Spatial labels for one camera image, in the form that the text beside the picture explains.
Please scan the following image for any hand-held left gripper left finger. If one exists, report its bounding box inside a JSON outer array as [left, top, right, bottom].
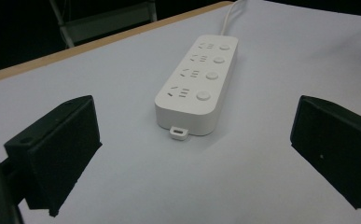
[[4, 94, 104, 217]]

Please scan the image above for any metal stand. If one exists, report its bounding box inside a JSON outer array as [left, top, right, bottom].
[[49, 0, 158, 49]]

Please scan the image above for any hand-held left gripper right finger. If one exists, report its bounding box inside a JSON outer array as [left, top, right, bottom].
[[289, 94, 361, 210]]

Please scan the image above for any white power strip cable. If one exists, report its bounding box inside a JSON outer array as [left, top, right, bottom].
[[220, 0, 248, 36]]

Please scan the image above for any white power strip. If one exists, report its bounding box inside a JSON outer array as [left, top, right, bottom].
[[154, 35, 240, 142]]

